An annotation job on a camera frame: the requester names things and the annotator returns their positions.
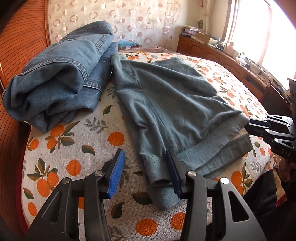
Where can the orange fruit print bedsheet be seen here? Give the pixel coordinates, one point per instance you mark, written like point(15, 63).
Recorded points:
point(76, 148)

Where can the person's right forearm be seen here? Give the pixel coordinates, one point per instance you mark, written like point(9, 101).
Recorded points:
point(282, 204)

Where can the bright window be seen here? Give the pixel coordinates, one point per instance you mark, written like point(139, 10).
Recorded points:
point(261, 30)

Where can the floral blanket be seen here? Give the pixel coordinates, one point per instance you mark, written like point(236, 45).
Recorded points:
point(157, 49)

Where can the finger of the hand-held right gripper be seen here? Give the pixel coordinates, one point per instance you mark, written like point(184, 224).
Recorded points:
point(281, 139)
point(256, 127)

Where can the person's right hand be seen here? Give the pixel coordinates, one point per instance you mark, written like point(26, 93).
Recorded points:
point(286, 170)

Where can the circle pattern sheer curtain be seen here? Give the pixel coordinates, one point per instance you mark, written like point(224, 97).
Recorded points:
point(115, 20)

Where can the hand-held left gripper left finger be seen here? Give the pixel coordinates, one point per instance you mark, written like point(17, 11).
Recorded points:
point(116, 176)

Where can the grey-green pants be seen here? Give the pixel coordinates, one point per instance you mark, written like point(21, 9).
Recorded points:
point(166, 104)

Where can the lace window curtain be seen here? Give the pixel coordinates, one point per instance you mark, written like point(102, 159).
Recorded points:
point(215, 16)

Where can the blue denim jeans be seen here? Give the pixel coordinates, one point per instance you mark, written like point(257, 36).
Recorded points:
point(60, 76)

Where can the wooden cabinet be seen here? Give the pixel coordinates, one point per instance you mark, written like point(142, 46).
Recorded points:
point(215, 55)

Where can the wooden slatted headboard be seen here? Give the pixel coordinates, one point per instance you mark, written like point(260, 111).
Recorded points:
point(20, 41)

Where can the blue box on bed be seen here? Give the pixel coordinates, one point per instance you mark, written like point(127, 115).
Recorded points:
point(127, 44)

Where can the dark wooden chair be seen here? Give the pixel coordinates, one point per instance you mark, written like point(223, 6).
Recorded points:
point(275, 96)

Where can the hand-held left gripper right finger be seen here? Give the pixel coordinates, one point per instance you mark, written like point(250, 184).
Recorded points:
point(172, 171)

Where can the stack of papers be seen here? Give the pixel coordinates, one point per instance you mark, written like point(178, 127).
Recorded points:
point(190, 29)

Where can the cardboard box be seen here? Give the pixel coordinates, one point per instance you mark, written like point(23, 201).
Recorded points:
point(203, 38)

